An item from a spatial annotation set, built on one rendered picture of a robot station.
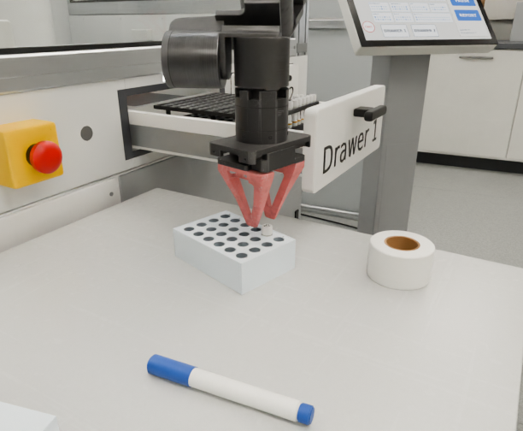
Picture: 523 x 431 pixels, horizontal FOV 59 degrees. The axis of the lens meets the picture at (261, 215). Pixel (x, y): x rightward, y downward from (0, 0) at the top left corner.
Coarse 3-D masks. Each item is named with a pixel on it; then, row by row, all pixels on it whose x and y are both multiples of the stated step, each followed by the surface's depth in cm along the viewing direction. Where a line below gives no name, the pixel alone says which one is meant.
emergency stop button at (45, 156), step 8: (40, 144) 55; (48, 144) 55; (32, 152) 54; (40, 152) 55; (48, 152) 55; (56, 152) 56; (32, 160) 54; (40, 160) 55; (48, 160) 55; (56, 160) 56; (40, 168) 55; (48, 168) 56; (56, 168) 57
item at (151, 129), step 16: (192, 96) 90; (128, 112) 75; (144, 112) 74; (160, 112) 83; (176, 112) 87; (144, 128) 74; (160, 128) 72; (176, 128) 71; (192, 128) 69; (208, 128) 68; (224, 128) 66; (144, 144) 75; (160, 144) 73; (176, 144) 72; (192, 144) 70; (208, 144) 68; (208, 160) 70
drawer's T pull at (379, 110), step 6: (360, 108) 67; (366, 108) 67; (372, 108) 68; (378, 108) 67; (384, 108) 68; (354, 114) 67; (360, 114) 67; (366, 114) 64; (372, 114) 64; (378, 114) 66; (384, 114) 69; (366, 120) 65; (372, 120) 64
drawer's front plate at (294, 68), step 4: (292, 64) 118; (296, 64) 118; (292, 68) 117; (296, 68) 118; (292, 72) 117; (296, 72) 119; (232, 76) 97; (292, 76) 118; (296, 76) 119; (232, 80) 97; (292, 80) 118; (296, 80) 120; (232, 84) 98; (292, 84) 118; (296, 84) 120; (232, 88) 98; (296, 88) 120; (232, 92) 98; (296, 92) 121; (292, 96) 120
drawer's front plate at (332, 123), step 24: (360, 96) 69; (384, 96) 80; (312, 120) 57; (336, 120) 62; (360, 120) 71; (312, 144) 58; (336, 144) 64; (360, 144) 73; (312, 168) 59; (336, 168) 66; (312, 192) 61
